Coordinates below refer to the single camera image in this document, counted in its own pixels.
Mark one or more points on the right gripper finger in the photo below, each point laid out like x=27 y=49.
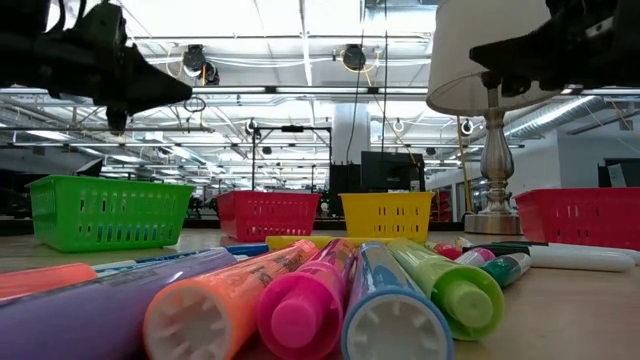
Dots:
x=525 y=64
x=520 y=42

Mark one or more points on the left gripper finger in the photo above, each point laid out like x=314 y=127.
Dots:
x=150 y=75
x=150 y=95

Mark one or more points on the light blue Expo marker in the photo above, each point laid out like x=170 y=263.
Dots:
x=130 y=267

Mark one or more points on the black-cap Sharpie marker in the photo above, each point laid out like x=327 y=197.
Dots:
x=615 y=249
x=575 y=260

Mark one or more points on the red-cap Sharpie marker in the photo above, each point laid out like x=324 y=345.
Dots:
x=449 y=251

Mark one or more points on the orange fat highlighter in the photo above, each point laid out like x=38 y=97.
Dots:
x=225 y=295
x=45 y=280

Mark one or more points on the purple fat highlighter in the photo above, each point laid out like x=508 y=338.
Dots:
x=100 y=310

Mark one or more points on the light green fat highlighter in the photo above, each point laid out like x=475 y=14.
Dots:
x=450 y=285

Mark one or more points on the blue fat highlighter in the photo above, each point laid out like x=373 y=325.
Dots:
x=380 y=280

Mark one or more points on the pink fat highlighter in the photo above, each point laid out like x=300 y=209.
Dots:
x=300 y=315

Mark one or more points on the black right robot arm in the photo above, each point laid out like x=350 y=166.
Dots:
x=629 y=45

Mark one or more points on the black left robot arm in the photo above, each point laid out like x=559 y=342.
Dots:
x=20 y=55

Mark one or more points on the table lamp white shade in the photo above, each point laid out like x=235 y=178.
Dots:
x=495 y=160

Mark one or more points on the green plastic basket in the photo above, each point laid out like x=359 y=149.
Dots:
x=100 y=187

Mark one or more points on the red plastic basket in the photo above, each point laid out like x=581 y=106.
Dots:
x=270 y=199
x=575 y=197

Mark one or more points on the red storage shelf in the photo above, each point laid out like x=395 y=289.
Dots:
x=442 y=210

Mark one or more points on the black monitor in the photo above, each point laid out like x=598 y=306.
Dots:
x=392 y=172

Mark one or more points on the yellow-cap Sharpie marker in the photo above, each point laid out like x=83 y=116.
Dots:
x=462 y=242

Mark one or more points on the yellow plastic basket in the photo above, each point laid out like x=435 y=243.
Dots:
x=385 y=200

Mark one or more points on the teal-cap Sharpie marker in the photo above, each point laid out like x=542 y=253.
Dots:
x=502 y=270

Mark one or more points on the black cabinet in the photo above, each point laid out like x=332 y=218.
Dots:
x=345 y=185

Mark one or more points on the silver ventilation duct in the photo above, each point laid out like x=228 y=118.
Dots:
x=550 y=117

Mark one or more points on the dark wall screen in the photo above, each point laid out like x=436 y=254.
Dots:
x=605 y=172

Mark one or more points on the black metal rig frame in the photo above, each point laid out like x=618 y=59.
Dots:
x=292 y=128

